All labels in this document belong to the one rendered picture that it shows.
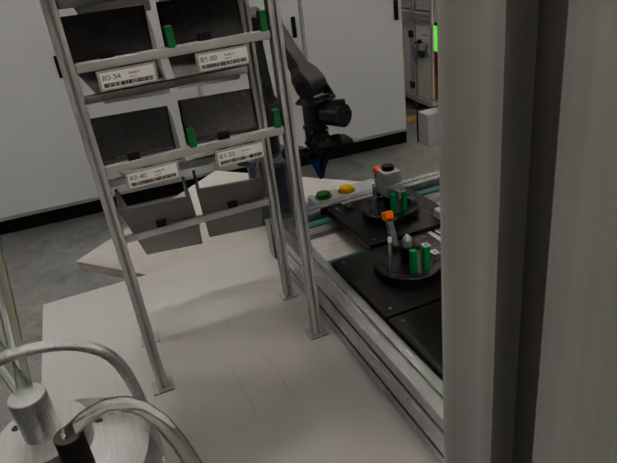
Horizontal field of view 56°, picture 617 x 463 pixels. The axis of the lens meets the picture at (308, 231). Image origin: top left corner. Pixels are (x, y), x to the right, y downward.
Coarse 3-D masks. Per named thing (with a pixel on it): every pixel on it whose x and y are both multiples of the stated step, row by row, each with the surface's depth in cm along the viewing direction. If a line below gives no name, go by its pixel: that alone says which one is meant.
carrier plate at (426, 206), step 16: (416, 192) 152; (336, 208) 149; (432, 208) 142; (352, 224) 139; (368, 224) 138; (400, 224) 136; (416, 224) 135; (432, 224) 134; (368, 240) 131; (384, 240) 130
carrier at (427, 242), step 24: (408, 240) 114; (432, 240) 128; (336, 264) 124; (360, 264) 122; (384, 264) 117; (408, 264) 116; (432, 264) 115; (360, 288) 114; (384, 288) 113; (408, 288) 112; (432, 288) 111; (384, 312) 106
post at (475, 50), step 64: (448, 0) 8; (512, 0) 7; (576, 0) 6; (448, 64) 8; (512, 64) 7; (576, 64) 6; (448, 128) 9; (512, 128) 8; (576, 128) 7; (448, 192) 9; (512, 192) 8; (576, 192) 7; (448, 256) 10; (512, 256) 9; (576, 256) 7; (448, 320) 11; (512, 320) 9; (576, 320) 7; (448, 384) 11; (512, 384) 10; (576, 384) 8; (448, 448) 12; (512, 448) 11; (576, 448) 8
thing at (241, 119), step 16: (208, 96) 101; (224, 96) 101; (240, 96) 102; (192, 112) 100; (208, 112) 101; (224, 112) 101; (240, 112) 102; (208, 128) 101; (224, 128) 101; (240, 128) 102; (256, 128) 103; (240, 144) 116
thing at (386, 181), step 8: (384, 168) 136; (392, 168) 136; (376, 176) 139; (384, 176) 135; (392, 176) 136; (400, 176) 137; (376, 184) 140; (384, 184) 136; (392, 184) 137; (400, 184) 137; (384, 192) 138; (392, 192) 137; (400, 192) 135
